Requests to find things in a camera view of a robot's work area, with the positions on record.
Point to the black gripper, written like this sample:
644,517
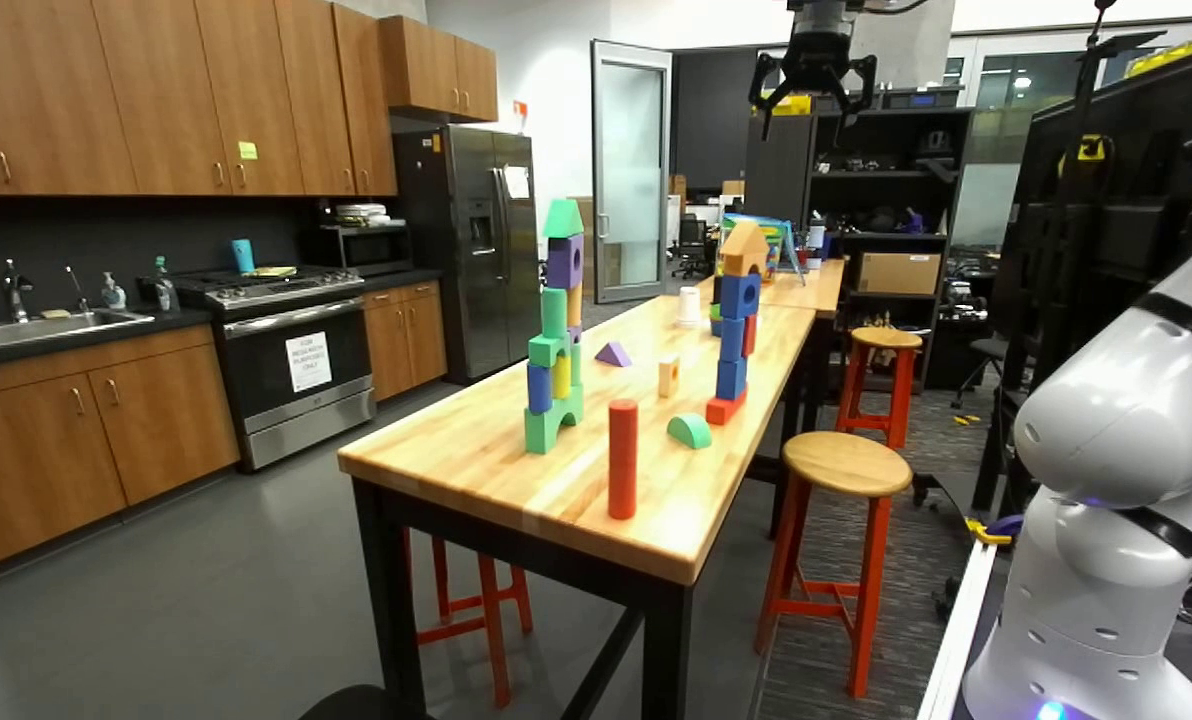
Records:
819,43

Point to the yellow wooden block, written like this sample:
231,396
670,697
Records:
743,237

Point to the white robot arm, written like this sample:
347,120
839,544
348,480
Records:
1129,403

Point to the large natural wooden block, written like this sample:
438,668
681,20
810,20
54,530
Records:
743,264

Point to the blue block with hole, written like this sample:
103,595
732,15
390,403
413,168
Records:
743,294

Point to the small red block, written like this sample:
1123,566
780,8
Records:
750,335

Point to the green triangle block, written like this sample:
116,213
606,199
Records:
560,222

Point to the blue tall block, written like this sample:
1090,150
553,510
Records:
729,362

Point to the purple block with hole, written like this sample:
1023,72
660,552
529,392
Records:
566,264

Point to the orange rounded block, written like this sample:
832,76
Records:
575,304

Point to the small purple block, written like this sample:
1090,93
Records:
614,356

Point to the red flat base block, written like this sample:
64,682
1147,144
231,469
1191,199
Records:
722,414

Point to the green half-round block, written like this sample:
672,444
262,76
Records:
689,430

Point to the green pillar block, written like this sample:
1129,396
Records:
578,370

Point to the green flat block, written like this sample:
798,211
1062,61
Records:
546,353

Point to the yellow cylinder block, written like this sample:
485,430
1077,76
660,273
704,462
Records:
560,379

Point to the small blue block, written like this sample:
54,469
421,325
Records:
537,388

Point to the orange-red cylinder block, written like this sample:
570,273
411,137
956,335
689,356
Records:
621,462

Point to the green arch block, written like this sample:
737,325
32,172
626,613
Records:
540,434

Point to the yellow box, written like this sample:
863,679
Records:
795,107

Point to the black shelving unit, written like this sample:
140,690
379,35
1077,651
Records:
891,172

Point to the glass door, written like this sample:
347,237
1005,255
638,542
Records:
631,172

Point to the cardboard box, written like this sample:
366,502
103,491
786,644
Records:
898,273

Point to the white cup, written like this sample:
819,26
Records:
693,304

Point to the wooden stool orange legs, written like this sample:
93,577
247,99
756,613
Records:
843,462
885,337

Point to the paper on fridge door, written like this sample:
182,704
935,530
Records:
516,182

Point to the black equipment rack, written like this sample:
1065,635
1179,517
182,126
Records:
1119,201

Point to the small natural wooden piece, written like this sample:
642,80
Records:
670,379

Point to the stainless steel fridge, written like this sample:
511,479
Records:
479,255

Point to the white bowl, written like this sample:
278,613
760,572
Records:
361,213

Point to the wooden base cabinet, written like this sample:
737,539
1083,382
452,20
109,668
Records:
88,443
407,342

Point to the black microwave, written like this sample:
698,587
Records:
357,244

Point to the yellow sticky note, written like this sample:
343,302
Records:
247,150

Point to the paper on oven door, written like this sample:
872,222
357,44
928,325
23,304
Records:
311,362

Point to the stainless steel oven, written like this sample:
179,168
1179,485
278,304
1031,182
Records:
298,373

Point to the teal cup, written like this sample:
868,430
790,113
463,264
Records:
243,258

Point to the wooden table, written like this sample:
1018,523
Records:
392,601

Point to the clear bottle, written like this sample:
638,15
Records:
167,287

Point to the soap bottle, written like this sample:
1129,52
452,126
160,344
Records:
113,290

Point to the steel kitchen sink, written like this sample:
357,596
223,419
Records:
48,331

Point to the kitchen faucet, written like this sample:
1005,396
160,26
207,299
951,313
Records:
15,294

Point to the wooden wall cabinet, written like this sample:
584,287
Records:
438,65

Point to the wooden wall cabinets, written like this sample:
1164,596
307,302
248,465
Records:
157,93

